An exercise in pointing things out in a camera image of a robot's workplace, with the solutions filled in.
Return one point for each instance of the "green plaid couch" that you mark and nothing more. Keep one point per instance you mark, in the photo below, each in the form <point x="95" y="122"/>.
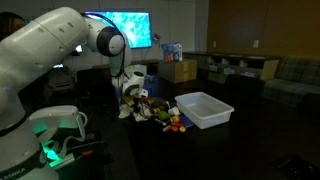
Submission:
<point x="293" y="83"/>

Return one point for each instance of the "green toy fruit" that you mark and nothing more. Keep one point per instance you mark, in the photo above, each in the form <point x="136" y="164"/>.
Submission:
<point x="163" y="115"/>

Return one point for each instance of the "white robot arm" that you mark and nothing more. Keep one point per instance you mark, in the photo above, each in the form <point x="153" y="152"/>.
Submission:
<point x="33" y="50"/>

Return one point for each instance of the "cardboard box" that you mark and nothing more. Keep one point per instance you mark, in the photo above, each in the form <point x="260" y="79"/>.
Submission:
<point x="176" y="71"/>

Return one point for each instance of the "blue block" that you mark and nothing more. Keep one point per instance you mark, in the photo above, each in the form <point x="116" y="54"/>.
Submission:
<point x="187" y="121"/>

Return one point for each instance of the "black office chair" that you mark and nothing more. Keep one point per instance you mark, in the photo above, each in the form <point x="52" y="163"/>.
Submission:
<point x="93" y="86"/>

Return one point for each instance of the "thin white green pen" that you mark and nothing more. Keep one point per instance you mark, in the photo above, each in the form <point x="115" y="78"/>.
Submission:
<point x="160" y="122"/>

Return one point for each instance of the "wall television screen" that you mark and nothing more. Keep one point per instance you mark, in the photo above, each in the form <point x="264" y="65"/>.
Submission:
<point x="133" y="30"/>

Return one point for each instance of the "white paper cup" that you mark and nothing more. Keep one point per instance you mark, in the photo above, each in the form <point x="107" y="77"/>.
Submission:
<point x="173" y="110"/>

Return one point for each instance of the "white wall switch plate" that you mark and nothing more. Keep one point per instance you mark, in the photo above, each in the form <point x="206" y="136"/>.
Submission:
<point x="256" y="43"/>

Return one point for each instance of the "person in dark clothes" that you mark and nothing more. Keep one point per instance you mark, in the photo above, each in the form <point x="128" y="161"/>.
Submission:
<point x="10" y="21"/>

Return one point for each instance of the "yellow tub red lid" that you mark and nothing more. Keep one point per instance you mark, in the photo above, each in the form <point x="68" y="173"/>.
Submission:
<point x="175" y="119"/>

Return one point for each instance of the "white plastic bin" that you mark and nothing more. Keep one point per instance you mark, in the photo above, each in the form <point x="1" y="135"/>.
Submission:
<point x="203" y="110"/>

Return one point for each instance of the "small red disc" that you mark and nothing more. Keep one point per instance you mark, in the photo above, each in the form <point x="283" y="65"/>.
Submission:
<point x="179" y="125"/>
<point x="174" y="129"/>

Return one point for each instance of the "brown plush animal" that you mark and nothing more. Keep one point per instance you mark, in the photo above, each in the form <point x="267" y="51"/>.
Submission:
<point x="160" y="105"/>

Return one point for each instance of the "wooden shelf cabinet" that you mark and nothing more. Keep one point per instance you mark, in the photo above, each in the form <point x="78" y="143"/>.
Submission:
<point x="266" y="68"/>

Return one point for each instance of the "small yellow disc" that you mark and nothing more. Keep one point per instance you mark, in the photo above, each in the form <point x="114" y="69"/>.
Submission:
<point x="182" y="129"/>

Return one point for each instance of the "white cloth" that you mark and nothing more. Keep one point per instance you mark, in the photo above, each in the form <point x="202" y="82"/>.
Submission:
<point x="138" y="116"/>

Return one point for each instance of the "blue white carton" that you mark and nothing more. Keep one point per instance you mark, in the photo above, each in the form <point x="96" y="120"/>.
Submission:
<point x="171" y="52"/>

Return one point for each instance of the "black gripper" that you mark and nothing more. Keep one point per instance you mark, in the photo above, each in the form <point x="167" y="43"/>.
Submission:
<point x="132" y="101"/>

